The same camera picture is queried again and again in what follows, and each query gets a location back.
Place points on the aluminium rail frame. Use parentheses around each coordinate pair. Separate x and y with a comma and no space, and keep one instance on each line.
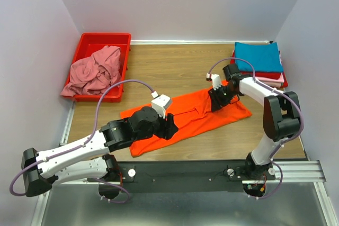
(297,196)

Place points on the blue folded t-shirt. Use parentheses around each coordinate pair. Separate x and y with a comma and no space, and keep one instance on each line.
(263,58)

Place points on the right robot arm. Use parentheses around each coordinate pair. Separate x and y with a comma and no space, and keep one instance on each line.
(282,119)

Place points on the pink folded t-shirt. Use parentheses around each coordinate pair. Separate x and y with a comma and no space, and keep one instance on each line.
(270,81)

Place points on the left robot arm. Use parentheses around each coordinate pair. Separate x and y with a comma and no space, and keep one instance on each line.
(44,168)

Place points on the red plastic bin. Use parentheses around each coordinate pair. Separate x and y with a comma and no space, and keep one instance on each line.
(92,42)

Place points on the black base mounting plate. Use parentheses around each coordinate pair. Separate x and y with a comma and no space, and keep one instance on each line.
(188,176)

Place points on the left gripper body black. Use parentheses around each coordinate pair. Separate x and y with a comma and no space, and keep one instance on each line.
(158,129)

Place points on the red folded t-shirt upper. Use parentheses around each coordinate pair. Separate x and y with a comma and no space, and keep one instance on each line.
(265,75)

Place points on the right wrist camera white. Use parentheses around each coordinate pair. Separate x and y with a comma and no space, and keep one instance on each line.
(215,80)

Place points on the dusty pink crumpled t-shirt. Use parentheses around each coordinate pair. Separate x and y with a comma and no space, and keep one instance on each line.
(94,74)

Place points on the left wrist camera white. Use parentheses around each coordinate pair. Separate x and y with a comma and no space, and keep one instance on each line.
(160,103)

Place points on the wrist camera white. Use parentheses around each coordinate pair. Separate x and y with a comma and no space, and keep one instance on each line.
(160,103)
(215,80)

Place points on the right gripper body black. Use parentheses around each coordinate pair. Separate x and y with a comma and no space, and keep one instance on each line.
(226,93)

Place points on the orange t-shirt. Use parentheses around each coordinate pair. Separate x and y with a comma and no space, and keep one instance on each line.
(193,116)

